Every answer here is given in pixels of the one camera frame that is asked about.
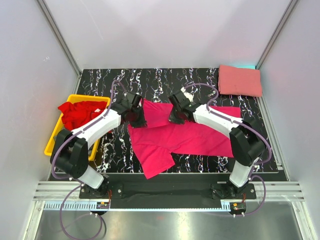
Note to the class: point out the left aluminium frame post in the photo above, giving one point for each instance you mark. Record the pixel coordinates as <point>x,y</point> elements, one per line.
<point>44,8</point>

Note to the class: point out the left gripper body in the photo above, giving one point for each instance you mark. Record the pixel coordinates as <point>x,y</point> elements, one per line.
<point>135,111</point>

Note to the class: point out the folded salmon pink t shirt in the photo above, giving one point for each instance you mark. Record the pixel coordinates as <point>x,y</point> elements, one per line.
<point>239,81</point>

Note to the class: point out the folded teal t shirt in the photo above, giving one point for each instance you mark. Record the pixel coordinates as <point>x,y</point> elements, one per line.
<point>245,66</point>

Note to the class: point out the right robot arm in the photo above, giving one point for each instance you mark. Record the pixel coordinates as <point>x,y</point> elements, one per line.
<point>247,144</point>

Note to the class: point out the aluminium frame post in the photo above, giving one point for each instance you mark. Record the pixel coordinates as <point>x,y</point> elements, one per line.
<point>44,8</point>
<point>277,32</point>

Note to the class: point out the aluminium rail profile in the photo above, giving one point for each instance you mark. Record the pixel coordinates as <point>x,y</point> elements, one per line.
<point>255,192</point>

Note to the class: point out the right aluminium frame post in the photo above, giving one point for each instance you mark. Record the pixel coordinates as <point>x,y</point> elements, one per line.
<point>277,32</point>

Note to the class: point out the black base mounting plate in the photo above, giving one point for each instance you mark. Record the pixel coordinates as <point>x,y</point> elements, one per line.
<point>134,191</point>

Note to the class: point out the red t shirt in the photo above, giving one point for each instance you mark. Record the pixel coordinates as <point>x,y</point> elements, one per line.
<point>75,115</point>

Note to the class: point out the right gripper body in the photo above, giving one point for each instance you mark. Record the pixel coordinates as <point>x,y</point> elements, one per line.
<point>177,109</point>

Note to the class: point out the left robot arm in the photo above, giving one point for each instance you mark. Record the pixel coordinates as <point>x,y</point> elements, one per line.
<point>70,151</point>

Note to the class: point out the magenta pink t shirt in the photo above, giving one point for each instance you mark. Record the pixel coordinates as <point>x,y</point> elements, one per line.
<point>154,144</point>

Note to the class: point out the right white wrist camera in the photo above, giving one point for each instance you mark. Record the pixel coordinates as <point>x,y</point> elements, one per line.
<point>189,96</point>

